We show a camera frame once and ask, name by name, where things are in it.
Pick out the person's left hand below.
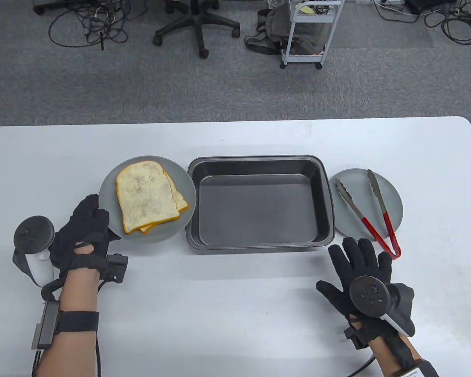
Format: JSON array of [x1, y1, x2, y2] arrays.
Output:
[[49, 194, 122, 279]]

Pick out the person's right hand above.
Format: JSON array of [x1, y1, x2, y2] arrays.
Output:
[[316, 237, 401, 345]]

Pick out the red-handled metal kitchen tongs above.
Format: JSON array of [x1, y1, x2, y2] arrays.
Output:
[[335, 169, 402, 260]]

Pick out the grey round plate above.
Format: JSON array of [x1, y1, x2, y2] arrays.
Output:
[[330, 168, 403, 238], [99, 156, 197, 243]]

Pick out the toast slice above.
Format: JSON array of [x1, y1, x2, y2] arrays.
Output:
[[116, 160, 180, 234], [141, 171, 190, 234]]

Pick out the dark metal baking tray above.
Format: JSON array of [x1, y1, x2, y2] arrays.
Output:
[[185, 155, 336, 254]]

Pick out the black right forearm sensor box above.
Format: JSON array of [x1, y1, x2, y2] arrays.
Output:
[[392, 359, 440, 377]]

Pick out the person's left forearm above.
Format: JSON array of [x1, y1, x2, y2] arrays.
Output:
[[35, 269, 101, 377]]

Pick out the right hand controller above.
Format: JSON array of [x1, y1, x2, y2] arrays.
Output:
[[349, 276, 416, 337]]

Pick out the hand controller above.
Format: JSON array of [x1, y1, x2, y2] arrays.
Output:
[[349, 276, 416, 337], [13, 215, 56, 286]]

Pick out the left hand controller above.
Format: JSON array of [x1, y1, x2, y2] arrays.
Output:
[[13, 215, 56, 286]]

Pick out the white wheeled cart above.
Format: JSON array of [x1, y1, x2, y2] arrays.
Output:
[[279, 0, 345, 70]]

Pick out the black caster base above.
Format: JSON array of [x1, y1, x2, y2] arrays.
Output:
[[33, 0, 69, 15]]

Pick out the black office chair base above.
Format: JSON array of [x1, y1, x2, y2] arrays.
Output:
[[153, 0, 241, 59]]

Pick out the grey backpack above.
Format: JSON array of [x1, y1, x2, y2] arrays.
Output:
[[245, 3, 334, 55]]

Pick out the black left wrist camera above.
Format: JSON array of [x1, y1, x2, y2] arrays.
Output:
[[100, 253, 129, 284]]

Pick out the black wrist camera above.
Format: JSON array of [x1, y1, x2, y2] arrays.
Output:
[[100, 253, 129, 284], [343, 328, 372, 350]]

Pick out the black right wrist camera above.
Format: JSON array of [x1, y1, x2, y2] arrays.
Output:
[[343, 328, 372, 350]]

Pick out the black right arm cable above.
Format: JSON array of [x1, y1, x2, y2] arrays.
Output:
[[345, 353, 377, 377]]

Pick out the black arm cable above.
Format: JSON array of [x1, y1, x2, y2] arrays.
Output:
[[345, 353, 377, 377], [31, 277, 102, 377]]

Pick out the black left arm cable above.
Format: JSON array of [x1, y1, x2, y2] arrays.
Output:
[[31, 277, 102, 377]]

